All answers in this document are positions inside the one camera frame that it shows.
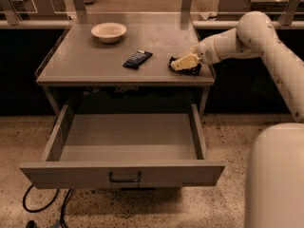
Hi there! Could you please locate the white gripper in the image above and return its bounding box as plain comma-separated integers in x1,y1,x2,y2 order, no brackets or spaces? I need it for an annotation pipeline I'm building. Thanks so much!
170,36,220,71

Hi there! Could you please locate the black rxbar chocolate bar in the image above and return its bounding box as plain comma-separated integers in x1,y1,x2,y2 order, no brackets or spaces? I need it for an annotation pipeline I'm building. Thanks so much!
168,57,201,76

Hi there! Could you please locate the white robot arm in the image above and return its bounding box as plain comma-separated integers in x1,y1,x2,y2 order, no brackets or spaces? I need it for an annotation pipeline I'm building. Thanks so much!
169,11,304,228

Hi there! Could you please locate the grey open top drawer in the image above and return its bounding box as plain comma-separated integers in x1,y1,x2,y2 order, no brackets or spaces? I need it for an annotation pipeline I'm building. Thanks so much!
20,104,225,189

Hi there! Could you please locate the blue snack bar wrapper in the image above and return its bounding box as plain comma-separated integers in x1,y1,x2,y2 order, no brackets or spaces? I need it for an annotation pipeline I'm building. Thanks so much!
123,50,152,69

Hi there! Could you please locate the white ceramic bowl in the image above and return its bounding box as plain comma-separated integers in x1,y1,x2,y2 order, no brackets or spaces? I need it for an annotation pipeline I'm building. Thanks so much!
91,23,126,44

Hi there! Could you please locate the grey cabinet table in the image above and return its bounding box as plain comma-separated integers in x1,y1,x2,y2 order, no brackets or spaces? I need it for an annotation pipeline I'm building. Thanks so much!
37,12,215,111

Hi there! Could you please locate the background grey counter left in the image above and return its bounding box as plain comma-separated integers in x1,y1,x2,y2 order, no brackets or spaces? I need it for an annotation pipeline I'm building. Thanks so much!
0,0,67,21

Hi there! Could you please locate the black drawer handle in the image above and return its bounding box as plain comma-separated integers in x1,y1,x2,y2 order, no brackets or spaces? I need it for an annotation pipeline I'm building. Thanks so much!
108,172,142,183

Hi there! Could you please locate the black floor cable loop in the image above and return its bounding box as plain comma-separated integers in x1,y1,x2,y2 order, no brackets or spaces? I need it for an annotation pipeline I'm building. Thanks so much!
22,183,61,214

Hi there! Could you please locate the white horizontal rail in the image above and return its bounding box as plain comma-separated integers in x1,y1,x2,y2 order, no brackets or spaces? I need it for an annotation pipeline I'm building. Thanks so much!
0,19,304,30

